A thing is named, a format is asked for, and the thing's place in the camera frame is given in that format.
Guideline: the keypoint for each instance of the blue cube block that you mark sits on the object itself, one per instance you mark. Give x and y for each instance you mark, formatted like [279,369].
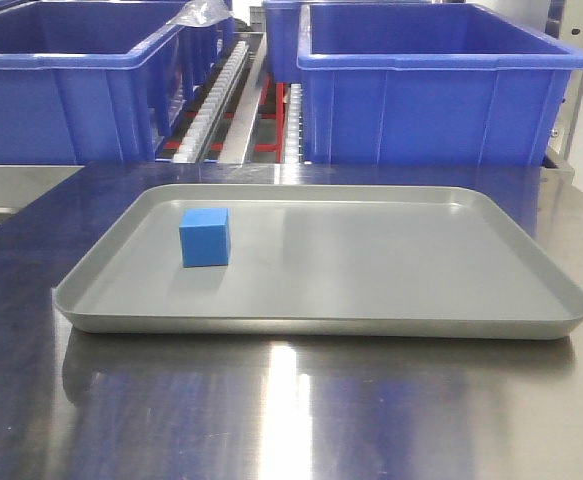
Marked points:
[205,237]

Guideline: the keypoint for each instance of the grey metal tray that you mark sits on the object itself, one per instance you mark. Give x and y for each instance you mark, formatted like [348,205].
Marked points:
[342,260]

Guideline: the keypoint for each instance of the right white roller track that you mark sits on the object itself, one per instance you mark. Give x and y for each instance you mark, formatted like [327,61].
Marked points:
[292,145]

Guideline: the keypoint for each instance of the white roller track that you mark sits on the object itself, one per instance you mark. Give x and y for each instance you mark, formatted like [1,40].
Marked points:
[292,145]
[201,131]

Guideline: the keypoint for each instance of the blue plastic bin right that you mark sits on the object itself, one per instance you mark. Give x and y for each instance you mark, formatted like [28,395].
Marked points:
[417,83]

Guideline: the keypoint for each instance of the blue plastic bin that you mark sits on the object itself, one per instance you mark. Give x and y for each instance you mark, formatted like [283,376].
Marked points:
[86,81]
[417,83]

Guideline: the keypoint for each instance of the blue bin behind right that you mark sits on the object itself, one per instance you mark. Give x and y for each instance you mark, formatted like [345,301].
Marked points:
[282,27]

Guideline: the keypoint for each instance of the blue plastic bin left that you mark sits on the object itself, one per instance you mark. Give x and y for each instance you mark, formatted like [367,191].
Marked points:
[86,81]

